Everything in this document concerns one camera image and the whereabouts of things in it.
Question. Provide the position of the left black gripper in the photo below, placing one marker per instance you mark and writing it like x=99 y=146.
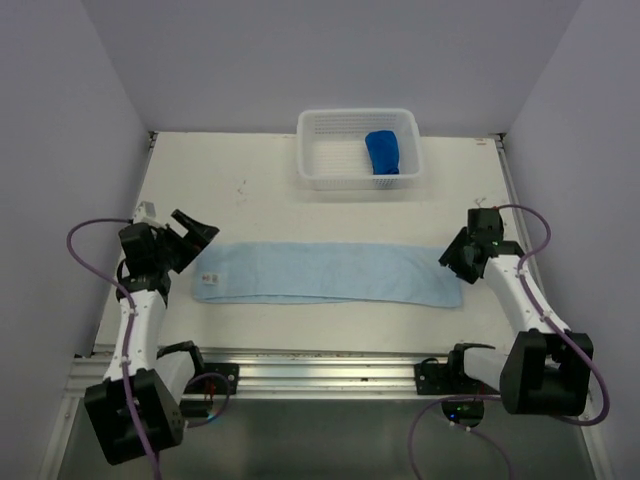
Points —
x=196 y=239

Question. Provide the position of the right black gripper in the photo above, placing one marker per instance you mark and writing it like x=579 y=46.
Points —
x=450 y=258

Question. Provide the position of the light blue towel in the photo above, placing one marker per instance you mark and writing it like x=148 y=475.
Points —
x=317 y=273

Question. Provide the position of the dark blue towel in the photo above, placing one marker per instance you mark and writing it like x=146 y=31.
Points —
x=383 y=150

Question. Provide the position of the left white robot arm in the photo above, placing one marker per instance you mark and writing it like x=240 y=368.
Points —
x=135 y=410

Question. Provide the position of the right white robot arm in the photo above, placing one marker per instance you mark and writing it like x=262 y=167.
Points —
x=545 y=371

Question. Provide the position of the white perforated plastic basket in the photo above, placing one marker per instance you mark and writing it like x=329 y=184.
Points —
x=332 y=155

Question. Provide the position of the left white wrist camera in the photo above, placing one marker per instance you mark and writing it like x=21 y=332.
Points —
x=145 y=213

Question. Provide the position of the aluminium mounting rail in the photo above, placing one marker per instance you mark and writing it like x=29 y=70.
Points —
x=309 y=375

